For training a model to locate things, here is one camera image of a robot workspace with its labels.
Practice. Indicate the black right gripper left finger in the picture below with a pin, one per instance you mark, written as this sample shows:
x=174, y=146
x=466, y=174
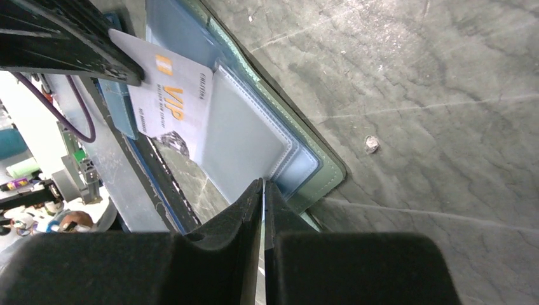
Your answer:
x=213, y=264

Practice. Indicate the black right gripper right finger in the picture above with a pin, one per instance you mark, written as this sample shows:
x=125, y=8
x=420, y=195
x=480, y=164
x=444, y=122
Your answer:
x=304, y=266

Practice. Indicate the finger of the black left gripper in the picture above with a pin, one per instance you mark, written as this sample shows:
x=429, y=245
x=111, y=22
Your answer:
x=63, y=37

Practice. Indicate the green card holder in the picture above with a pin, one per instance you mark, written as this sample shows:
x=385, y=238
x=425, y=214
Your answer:
x=251, y=132

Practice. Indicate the blue card holder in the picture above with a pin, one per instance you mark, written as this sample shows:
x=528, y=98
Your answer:
x=117, y=99

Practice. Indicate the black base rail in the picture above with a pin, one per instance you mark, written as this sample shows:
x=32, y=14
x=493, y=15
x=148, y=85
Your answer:
x=141, y=185

